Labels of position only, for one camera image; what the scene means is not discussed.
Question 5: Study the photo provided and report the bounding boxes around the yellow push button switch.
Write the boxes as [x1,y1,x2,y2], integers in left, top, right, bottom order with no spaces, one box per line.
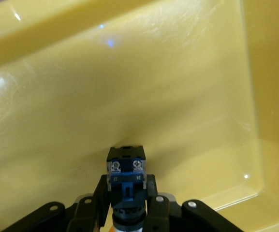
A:
[105,145,147,232]

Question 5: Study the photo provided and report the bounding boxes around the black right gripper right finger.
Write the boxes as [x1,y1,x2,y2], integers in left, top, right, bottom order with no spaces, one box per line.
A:
[144,174,245,232]

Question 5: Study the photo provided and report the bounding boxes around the yellow plastic tray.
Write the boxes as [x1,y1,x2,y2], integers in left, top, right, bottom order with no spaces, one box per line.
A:
[0,0,279,232]

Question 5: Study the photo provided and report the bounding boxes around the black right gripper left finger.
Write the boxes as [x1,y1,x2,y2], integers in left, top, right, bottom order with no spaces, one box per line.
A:
[2,175,112,232]

